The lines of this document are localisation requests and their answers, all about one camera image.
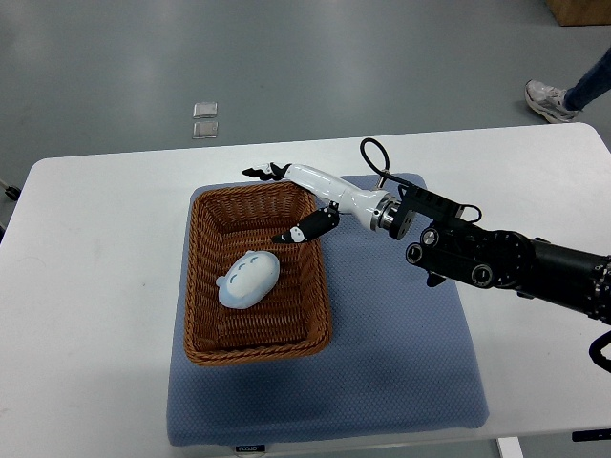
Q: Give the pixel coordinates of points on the white table leg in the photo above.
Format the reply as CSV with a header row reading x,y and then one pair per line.
x,y
509,447

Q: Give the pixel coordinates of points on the upper metal floor plate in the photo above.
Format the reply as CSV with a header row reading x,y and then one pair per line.
x,y
205,109

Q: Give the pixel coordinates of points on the black table bracket right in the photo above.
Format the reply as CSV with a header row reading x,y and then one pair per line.
x,y
591,435

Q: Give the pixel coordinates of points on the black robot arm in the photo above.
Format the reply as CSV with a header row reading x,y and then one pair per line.
x,y
453,248

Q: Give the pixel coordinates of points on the white sneaker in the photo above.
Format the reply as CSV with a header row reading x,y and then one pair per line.
x,y
549,102

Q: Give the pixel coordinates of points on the lower metal floor plate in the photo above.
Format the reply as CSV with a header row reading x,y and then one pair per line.
x,y
205,129

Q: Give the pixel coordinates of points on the black caster at left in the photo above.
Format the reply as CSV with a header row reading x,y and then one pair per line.
x,y
10,191

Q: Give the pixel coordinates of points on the metal floor plate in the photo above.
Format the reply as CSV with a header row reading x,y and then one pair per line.
x,y
205,129
205,109

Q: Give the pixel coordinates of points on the light blue plush toy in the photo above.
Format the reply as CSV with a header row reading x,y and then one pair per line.
x,y
248,280

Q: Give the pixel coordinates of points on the brown wicker basket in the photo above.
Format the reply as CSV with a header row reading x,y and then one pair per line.
x,y
294,319

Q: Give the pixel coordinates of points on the blue quilted mat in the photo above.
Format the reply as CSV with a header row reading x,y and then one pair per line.
x,y
400,359

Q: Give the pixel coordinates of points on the blue jeans leg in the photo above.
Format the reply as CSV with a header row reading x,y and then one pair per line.
x,y
592,85

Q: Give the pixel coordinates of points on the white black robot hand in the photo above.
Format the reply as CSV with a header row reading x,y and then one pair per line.
x,y
339,196

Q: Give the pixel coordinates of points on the brown cardboard box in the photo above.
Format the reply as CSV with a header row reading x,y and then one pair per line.
x,y
580,13

